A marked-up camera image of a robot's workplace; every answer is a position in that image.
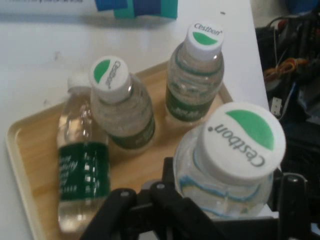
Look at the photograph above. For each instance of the water bottle green label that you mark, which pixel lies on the water bottle green label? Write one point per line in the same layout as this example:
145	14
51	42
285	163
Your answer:
110	75
205	37
240	140
82	170

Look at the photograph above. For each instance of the white box with blue front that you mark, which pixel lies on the white box with blue front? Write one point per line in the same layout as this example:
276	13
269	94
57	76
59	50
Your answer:
145	7

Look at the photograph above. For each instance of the blue round object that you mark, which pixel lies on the blue round object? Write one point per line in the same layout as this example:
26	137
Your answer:
302	5

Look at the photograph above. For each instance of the lying water bottle green label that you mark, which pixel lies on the lying water bottle green label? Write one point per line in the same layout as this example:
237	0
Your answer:
82	170

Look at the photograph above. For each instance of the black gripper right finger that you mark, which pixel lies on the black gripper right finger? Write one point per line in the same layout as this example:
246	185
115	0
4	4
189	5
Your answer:
292	207

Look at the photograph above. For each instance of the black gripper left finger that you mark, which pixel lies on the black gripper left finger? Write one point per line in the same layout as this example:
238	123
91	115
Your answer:
160	215

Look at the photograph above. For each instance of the wooden tray with cream rim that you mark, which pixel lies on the wooden tray with cream rim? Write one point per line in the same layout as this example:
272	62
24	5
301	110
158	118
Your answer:
35	152

